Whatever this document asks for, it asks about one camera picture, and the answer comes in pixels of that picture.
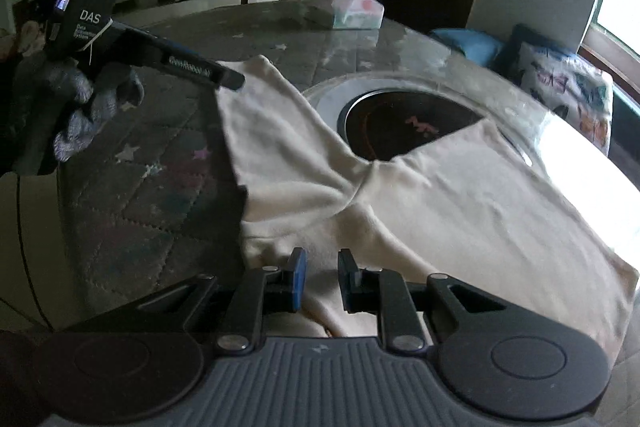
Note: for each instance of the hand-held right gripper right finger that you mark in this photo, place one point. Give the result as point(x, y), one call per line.
point(345, 281)

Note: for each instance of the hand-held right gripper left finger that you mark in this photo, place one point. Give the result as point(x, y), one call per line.
point(298, 281)

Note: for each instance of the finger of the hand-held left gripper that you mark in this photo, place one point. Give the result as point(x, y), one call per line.
point(180, 59)

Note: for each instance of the cream garment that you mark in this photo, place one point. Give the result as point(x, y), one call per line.
point(450, 217)

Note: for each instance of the person's left hand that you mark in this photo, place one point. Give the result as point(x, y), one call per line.
point(70, 97)

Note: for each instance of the dark star-print table mat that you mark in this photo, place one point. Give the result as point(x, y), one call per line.
point(150, 197)

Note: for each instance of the built-in round table cooker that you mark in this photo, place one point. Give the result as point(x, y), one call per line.
point(400, 122)

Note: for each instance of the tissue box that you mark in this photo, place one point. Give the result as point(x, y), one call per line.
point(357, 12)

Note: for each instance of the blue cushion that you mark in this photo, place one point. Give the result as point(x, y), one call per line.
point(470, 44)

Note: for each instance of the printed white pillow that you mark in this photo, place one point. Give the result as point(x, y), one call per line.
point(565, 82)

